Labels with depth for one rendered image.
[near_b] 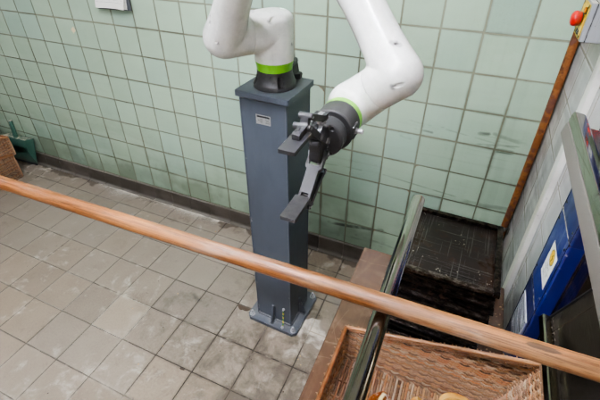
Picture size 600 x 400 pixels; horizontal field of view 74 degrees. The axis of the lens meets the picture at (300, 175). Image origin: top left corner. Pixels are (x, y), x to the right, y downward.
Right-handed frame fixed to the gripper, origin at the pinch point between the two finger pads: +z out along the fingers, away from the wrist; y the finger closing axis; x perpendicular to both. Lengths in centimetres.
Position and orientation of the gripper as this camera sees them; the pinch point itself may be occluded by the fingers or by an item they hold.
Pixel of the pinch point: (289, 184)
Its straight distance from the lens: 67.3
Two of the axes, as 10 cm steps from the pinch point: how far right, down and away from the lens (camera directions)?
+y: 0.0, 8.3, 5.6
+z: -3.9, 5.2, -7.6
